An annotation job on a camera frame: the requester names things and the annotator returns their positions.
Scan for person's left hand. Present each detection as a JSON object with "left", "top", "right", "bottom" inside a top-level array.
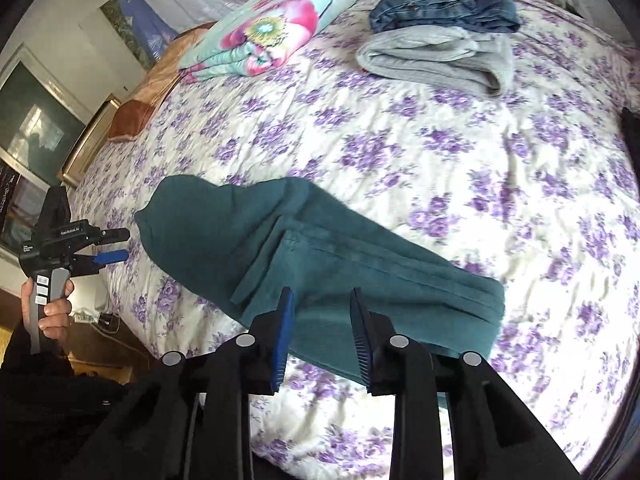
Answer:
[{"left": 20, "top": 279, "right": 76, "bottom": 345}]

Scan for folded floral quilt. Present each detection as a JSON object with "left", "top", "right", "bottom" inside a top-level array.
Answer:
[{"left": 177, "top": 0, "right": 360, "bottom": 83}]

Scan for teal pants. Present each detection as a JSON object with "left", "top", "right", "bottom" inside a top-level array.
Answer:
[{"left": 134, "top": 175, "right": 506, "bottom": 386}]

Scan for folded grey pants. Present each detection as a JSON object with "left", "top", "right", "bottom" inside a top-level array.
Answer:
[{"left": 356, "top": 26, "right": 515, "bottom": 98}]

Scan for person's left forearm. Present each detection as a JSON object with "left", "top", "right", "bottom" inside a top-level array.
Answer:
[{"left": 0, "top": 320, "right": 133, "bottom": 480}]

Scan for blue patterned cloth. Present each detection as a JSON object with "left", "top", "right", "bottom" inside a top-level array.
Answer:
[{"left": 104, "top": 0, "right": 176, "bottom": 68}]

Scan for white power strip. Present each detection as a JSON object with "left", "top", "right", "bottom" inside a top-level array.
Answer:
[{"left": 74, "top": 311, "right": 115, "bottom": 327}]

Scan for green painting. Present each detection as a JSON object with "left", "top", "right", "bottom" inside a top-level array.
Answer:
[{"left": 100, "top": 0, "right": 156, "bottom": 71}]

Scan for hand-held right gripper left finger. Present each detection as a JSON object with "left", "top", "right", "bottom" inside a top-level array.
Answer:
[{"left": 65, "top": 286, "right": 296, "bottom": 480}]

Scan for orange brown pillow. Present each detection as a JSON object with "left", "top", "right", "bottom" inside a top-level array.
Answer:
[{"left": 107, "top": 25, "right": 216, "bottom": 141}]

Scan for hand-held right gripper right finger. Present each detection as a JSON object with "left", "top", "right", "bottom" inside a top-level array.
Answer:
[{"left": 349, "top": 287, "right": 583, "bottom": 480}]

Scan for navy blue cloth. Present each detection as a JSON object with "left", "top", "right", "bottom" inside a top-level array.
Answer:
[{"left": 620, "top": 106, "right": 640, "bottom": 171}]

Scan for folded blue jeans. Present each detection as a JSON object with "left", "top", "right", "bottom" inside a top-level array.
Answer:
[{"left": 369, "top": 0, "right": 522, "bottom": 36}]

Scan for bed with purple floral sheet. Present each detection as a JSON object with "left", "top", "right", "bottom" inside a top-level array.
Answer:
[{"left": 65, "top": 0, "right": 640, "bottom": 476}]

